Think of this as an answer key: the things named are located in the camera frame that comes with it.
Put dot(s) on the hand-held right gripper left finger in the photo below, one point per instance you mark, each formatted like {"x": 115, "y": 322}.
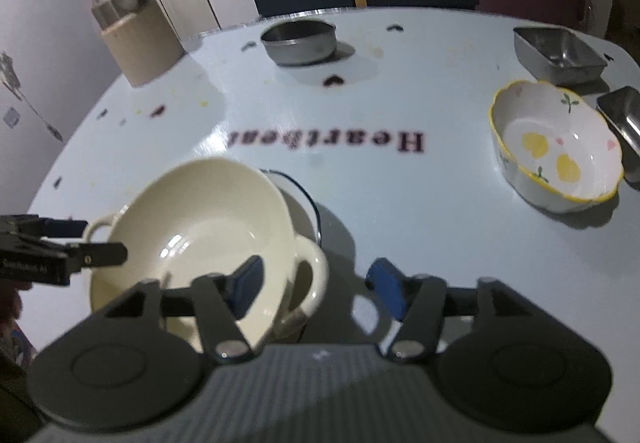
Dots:
{"x": 245, "y": 288}

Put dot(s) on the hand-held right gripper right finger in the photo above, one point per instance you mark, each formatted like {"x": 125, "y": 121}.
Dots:
{"x": 387, "y": 290}

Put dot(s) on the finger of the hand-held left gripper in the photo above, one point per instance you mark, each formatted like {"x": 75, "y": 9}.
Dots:
{"x": 65, "y": 226}
{"x": 100, "y": 254}

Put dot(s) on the white leaf-print square plate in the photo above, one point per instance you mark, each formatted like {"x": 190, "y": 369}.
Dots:
{"x": 300, "y": 218}

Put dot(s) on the white floral bowl yellow rim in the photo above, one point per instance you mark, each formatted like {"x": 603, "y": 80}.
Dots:
{"x": 550, "y": 148}

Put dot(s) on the steel rectangular container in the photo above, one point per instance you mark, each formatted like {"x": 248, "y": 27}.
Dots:
{"x": 625, "y": 118}
{"x": 560, "y": 53}

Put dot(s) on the beige canister with steel lid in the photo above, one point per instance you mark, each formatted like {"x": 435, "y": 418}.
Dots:
{"x": 140, "y": 53}

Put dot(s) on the round steel bowl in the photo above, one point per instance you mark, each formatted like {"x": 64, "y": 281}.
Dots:
{"x": 295, "y": 48}

